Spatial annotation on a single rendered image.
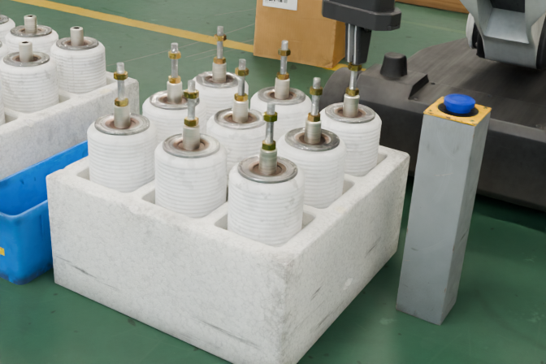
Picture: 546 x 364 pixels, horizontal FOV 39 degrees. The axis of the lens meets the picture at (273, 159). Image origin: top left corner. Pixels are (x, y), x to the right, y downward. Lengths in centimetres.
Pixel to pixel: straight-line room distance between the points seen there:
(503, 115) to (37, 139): 79
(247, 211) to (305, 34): 125
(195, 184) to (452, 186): 34
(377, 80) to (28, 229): 68
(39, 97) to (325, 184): 54
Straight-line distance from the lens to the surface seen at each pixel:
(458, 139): 102
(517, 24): 153
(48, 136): 134
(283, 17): 216
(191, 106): 100
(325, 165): 102
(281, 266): 91
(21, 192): 128
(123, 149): 105
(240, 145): 108
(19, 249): 118
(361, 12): 108
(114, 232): 106
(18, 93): 135
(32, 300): 118
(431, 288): 113
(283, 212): 94
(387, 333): 112
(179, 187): 100
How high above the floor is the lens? 67
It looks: 25 degrees down
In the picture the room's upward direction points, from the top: 3 degrees clockwise
